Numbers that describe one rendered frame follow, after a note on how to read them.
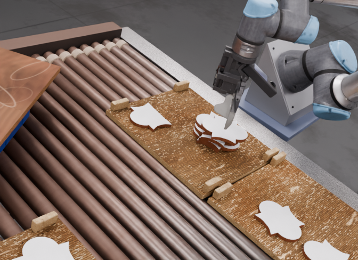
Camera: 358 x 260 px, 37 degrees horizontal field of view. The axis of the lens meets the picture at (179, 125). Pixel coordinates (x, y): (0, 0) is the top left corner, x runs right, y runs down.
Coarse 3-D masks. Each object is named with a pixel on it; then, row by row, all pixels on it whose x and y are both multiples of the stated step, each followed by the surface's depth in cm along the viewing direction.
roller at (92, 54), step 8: (80, 48) 190; (88, 48) 188; (88, 56) 188; (96, 56) 186; (104, 64) 184; (112, 72) 182; (120, 72) 182; (120, 80) 179; (128, 80) 179; (128, 88) 177; (136, 88) 176; (136, 96) 176; (144, 96) 174
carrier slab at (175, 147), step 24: (168, 96) 174; (192, 96) 178; (120, 120) 157; (168, 120) 163; (192, 120) 166; (144, 144) 151; (168, 144) 153; (192, 144) 156; (240, 144) 163; (264, 144) 166; (168, 168) 146; (192, 168) 147; (216, 168) 150; (240, 168) 153
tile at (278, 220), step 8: (264, 208) 140; (272, 208) 141; (280, 208) 142; (288, 208) 142; (256, 216) 137; (264, 216) 137; (272, 216) 138; (280, 216) 139; (288, 216) 140; (264, 224) 136; (272, 224) 136; (280, 224) 136; (288, 224) 137; (296, 224) 138; (304, 224) 139; (272, 232) 133; (280, 232) 134; (288, 232) 135; (296, 232) 136; (288, 240) 133; (296, 240) 134
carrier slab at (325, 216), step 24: (264, 168) 156; (288, 168) 159; (240, 192) 144; (264, 192) 147; (288, 192) 150; (312, 192) 153; (240, 216) 137; (312, 216) 144; (336, 216) 147; (264, 240) 132; (312, 240) 136; (336, 240) 139
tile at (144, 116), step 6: (132, 108) 161; (138, 108) 162; (144, 108) 163; (150, 108) 164; (132, 114) 159; (138, 114) 160; (144, 114) 160; (150, 114) 161; (156, 114) 162; (132, 120) 157; (138, 120) 157; (144, 120) 158; (150, 120) 159; (156, 120) 159; (162, 120) 160; (138, 126) 156; (144, 126) 156; (150, 126) 156; (156, 126) 157; (162, 126) 159; (168, 126) 160
